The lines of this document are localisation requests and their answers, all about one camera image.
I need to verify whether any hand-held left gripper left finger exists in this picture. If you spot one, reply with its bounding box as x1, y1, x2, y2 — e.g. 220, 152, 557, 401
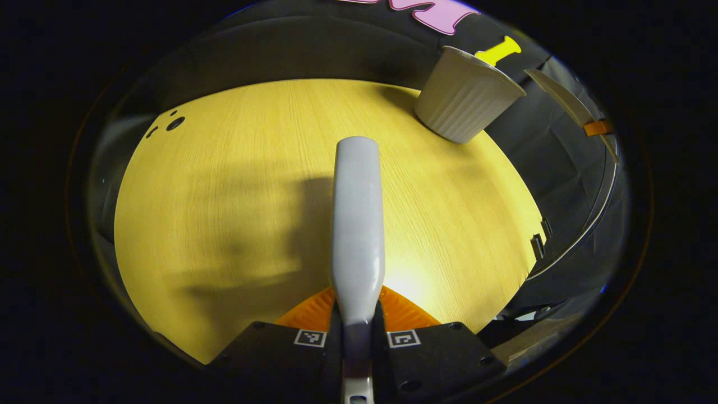
208, 286, 343, 404

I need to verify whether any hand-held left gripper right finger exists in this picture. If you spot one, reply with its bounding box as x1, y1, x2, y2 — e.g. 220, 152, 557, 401
373, 285, 508, 404

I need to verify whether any grey dustpan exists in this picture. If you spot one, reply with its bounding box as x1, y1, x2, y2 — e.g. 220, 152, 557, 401
524, 68, 620, 163

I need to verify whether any white ribbed garbage bin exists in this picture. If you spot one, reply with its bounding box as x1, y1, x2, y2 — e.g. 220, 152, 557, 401
414, 46, 527, 144

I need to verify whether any white cable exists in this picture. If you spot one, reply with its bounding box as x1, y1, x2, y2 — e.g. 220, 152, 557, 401
526, 160, 619, 281

